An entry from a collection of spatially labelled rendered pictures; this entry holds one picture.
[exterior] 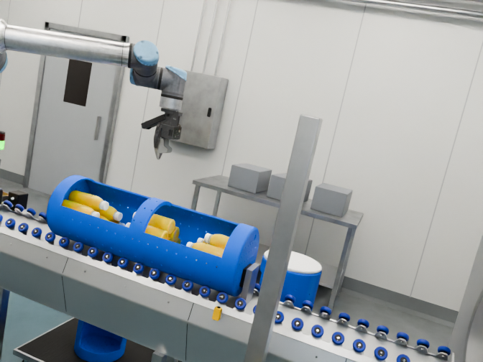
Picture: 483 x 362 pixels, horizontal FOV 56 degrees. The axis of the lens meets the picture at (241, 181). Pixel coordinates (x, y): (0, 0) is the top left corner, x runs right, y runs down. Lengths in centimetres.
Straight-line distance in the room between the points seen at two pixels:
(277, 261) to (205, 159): 402
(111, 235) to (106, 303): 30
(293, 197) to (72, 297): 117
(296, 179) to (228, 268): 52
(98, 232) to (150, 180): 379
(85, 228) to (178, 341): 60
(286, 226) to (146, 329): 86
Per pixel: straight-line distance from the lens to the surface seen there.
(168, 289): 188
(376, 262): 507
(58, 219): 208
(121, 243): 191
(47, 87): 659
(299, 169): 136
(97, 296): 206
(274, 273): 143
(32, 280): 228
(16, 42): 181
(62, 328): 312
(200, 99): 516
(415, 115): 491
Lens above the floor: 169
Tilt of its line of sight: 9 degrees down
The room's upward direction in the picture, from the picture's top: 12 degrees clockwise
